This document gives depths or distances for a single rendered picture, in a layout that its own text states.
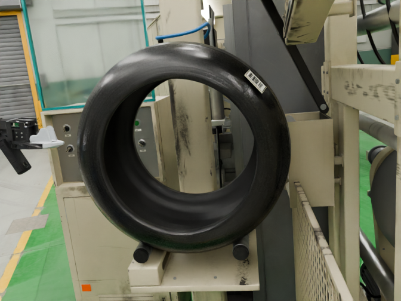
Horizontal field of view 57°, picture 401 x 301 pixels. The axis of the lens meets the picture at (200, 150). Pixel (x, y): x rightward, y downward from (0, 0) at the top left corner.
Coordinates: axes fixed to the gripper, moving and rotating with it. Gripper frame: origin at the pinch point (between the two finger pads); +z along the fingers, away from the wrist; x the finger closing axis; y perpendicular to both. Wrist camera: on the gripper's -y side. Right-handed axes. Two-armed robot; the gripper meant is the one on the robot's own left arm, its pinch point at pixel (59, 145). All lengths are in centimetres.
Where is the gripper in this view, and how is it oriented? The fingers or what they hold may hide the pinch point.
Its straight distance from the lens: 117.3
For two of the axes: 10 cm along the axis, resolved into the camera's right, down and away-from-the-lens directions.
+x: 1.1, -2.5, 9.6
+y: 0.2, -9.7, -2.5
